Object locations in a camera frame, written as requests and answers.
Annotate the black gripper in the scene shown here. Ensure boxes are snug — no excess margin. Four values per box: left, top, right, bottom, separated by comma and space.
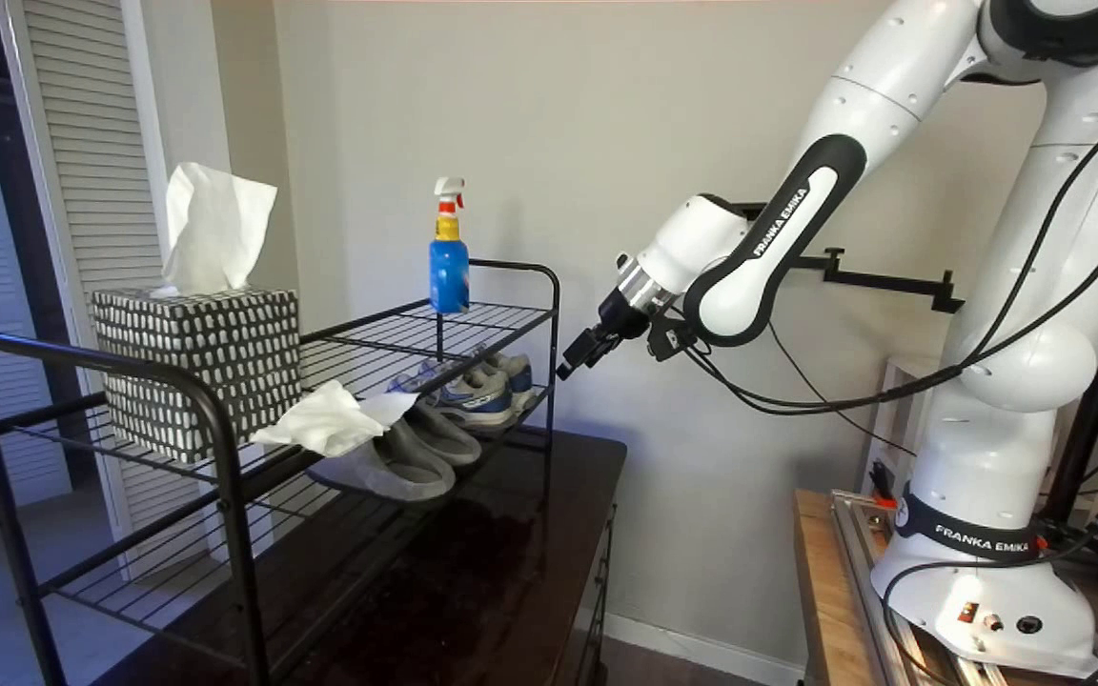
552, 288, 655, 384

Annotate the blue white sneaker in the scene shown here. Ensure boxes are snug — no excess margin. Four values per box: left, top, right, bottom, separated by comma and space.
465, 348, 540, 402
388, 363, 520, 438

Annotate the blue spray bottle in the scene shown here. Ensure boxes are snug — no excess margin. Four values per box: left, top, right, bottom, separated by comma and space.
427, 175, 475, 320

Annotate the grey quilted slipper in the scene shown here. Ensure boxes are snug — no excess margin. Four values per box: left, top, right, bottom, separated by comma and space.
308, 435, 463, 511
388, 398, 489, 473

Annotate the dark wooden table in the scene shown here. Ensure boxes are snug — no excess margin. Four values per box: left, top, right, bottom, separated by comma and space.
99, 426, 630, 686

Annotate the white cloth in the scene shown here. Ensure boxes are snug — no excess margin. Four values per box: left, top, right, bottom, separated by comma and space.
248, 378, 421, 462

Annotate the white baseboard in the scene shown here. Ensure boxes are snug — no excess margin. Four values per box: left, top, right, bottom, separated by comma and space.
602, 613, 810, 686

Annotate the white framed board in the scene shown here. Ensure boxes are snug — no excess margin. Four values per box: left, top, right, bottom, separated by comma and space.
862, 349, 944, 496

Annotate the light wooden bench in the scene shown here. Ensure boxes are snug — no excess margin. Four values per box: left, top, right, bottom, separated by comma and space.
791, 484, 1098, 686

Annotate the black white patterned tissue box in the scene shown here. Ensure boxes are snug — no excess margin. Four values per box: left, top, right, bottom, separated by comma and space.
88, 287, 308, 464

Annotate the black metal shoe rack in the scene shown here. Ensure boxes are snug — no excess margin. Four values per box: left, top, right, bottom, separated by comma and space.
0, 254, 563, 686

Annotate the white tissue in box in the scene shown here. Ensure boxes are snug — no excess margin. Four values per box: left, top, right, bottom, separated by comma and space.
151, 160, 282, 306

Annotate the white louvered door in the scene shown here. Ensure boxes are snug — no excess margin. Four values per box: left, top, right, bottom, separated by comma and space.
0, 0, 174, 543

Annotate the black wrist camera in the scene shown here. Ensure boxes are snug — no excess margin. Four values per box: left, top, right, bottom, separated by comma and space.
646, 310, 693, 367

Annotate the thin black cable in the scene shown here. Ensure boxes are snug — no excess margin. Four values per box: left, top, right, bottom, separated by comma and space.
757, 317, 921, 456

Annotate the thick black cable bundle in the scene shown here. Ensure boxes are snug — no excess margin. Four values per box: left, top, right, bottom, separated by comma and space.
680, 86, 1098, 421

